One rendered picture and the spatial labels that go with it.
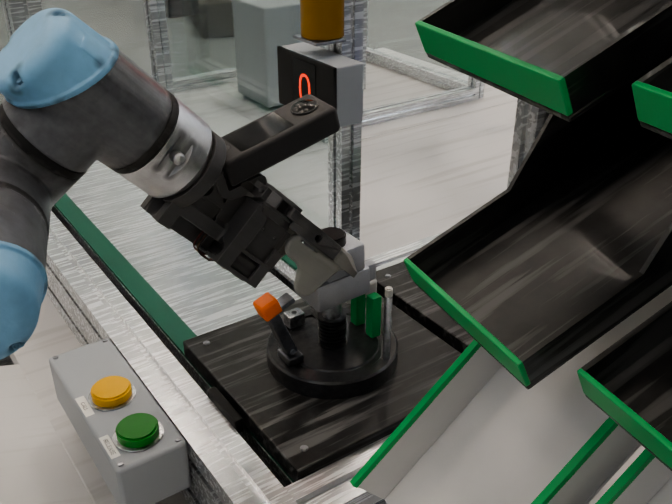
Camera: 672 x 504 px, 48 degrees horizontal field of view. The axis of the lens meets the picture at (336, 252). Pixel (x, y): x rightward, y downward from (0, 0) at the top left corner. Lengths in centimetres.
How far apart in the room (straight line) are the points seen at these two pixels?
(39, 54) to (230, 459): 40
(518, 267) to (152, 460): 40
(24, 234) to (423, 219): 96
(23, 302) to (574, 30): 34
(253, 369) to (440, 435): 26
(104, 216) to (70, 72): 77
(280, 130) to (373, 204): 78
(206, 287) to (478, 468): 56
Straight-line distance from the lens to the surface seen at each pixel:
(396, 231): 132
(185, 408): 79
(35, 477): 91
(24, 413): 100
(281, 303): 75
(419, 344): 85
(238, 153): 64
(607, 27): 44
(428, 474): 63
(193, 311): 102
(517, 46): 45
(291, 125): 66
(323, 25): 88
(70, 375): 87
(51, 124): 57
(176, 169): 60
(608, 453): 54
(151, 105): 58
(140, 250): 118
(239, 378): 81
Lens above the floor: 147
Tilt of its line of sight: 29 degrees down
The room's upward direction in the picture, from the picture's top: straight up
